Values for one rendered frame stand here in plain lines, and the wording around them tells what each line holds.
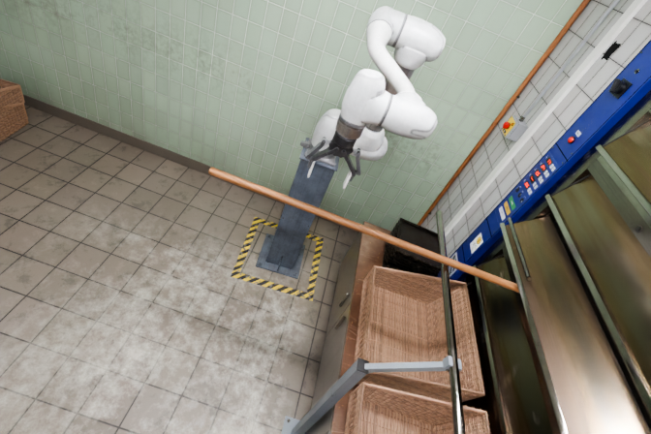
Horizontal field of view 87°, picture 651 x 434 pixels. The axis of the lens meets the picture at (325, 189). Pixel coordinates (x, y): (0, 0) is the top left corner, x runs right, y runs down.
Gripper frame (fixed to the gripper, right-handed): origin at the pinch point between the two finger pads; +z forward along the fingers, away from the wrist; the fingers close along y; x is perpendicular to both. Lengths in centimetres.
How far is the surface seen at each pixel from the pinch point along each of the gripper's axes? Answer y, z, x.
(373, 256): -52, 76, -39
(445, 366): -50, 20, 48
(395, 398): -55, 64, 42
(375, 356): -51, 76, 21
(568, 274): -94, -2, 14
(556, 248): -96, -2, 1
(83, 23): 173, 42, -141
